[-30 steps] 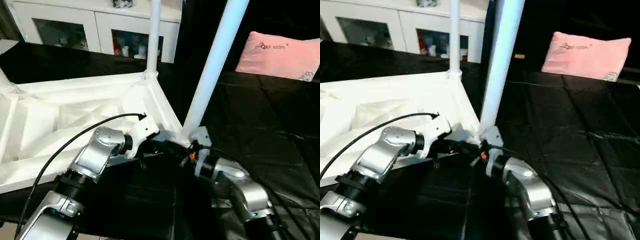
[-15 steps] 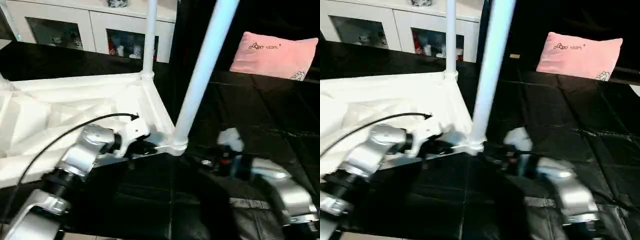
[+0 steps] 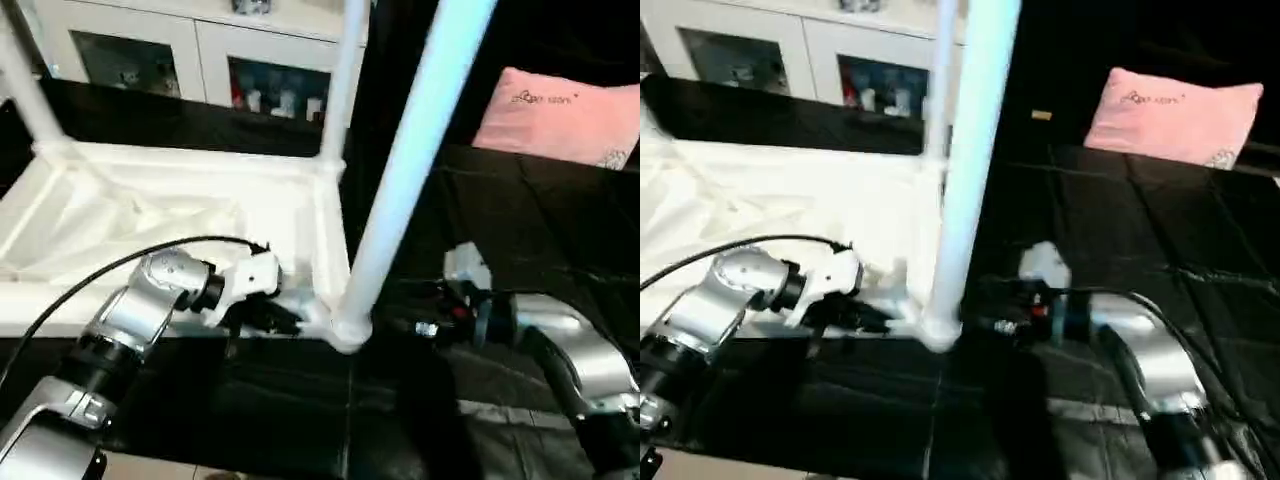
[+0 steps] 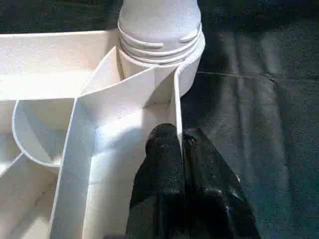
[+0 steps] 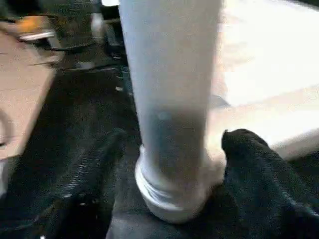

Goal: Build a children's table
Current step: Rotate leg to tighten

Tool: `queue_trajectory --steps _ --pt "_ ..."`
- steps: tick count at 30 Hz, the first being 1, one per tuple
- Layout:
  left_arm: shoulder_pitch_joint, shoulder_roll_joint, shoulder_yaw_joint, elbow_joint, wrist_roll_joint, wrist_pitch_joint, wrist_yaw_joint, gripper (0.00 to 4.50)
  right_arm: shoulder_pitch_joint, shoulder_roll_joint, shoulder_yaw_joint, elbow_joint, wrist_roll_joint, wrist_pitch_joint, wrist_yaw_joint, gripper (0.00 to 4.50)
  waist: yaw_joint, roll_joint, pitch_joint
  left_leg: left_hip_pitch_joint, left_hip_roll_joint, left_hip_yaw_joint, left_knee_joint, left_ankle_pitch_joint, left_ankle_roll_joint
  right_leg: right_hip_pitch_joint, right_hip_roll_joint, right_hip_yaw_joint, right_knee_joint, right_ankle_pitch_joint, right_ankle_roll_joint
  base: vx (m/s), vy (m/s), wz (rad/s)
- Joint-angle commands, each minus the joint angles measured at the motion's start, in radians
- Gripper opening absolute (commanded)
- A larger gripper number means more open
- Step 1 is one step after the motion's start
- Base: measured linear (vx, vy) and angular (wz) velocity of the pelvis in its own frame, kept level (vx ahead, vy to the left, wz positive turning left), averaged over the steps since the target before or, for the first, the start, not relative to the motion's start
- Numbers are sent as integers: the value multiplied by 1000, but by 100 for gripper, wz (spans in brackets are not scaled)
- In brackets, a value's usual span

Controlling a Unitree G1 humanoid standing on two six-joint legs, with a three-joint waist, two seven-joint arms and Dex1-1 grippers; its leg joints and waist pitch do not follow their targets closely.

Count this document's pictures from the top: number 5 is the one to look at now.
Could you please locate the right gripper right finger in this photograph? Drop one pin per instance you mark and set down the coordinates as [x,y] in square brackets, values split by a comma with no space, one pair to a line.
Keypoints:
[269,189]

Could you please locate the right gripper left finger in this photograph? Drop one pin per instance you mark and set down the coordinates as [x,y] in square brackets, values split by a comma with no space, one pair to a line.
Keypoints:
[75,194]

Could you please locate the white plastic table top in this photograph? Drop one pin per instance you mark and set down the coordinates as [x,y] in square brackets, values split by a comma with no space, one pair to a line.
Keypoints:
[269,59]

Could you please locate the white plastic table leg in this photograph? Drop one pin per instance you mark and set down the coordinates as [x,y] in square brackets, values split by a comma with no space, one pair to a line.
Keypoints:
[169,74]

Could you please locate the black work mat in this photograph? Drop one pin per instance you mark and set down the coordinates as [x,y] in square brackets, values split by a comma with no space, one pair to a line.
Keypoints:
[75,114]

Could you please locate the black metal equipment stand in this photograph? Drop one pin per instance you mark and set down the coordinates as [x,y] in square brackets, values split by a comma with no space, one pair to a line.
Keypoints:
[75,25]

